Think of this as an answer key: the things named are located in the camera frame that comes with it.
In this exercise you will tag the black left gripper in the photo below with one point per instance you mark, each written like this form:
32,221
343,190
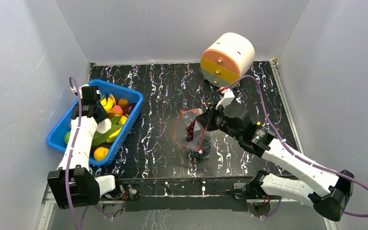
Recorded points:
105,115

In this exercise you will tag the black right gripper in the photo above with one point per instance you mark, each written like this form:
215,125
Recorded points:
206,119

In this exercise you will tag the white toy garlic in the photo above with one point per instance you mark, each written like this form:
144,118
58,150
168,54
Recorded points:
104,126

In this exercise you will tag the red toy grapes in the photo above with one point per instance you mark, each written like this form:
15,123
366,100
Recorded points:
190,132

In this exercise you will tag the clear zip bag orange zipper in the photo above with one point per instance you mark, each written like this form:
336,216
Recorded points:
179,131

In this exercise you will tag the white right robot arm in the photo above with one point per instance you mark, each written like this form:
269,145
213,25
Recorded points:
326,192

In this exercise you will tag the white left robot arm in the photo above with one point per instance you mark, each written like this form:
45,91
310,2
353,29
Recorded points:
72,184

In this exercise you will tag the yellow toy pepper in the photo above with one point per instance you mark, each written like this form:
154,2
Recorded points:
107,103

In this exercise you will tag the peach toy fruit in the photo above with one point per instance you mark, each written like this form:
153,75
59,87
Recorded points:
118,110

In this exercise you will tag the orange toy citrus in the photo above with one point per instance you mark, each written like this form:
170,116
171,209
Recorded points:
123,102

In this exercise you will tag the green toy vegetable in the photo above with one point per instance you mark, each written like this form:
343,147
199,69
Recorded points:
100,138

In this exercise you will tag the yellow toy banana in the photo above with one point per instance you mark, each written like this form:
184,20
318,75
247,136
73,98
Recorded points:
117,124

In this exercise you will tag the blue plastic bin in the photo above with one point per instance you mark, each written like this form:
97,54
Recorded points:
130,100

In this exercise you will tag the green toy fruit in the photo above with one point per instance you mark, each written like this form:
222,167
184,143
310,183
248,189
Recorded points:
66,137

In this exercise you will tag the yellow orange toy fruit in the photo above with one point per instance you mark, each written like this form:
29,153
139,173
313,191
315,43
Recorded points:
100,153

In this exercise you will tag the round drawer cabinet toy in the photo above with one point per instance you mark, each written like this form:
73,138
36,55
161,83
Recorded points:
227,59

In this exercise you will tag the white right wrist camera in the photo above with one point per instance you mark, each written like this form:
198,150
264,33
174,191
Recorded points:
226,99

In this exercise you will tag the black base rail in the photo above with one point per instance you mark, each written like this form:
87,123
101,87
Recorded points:
199,193

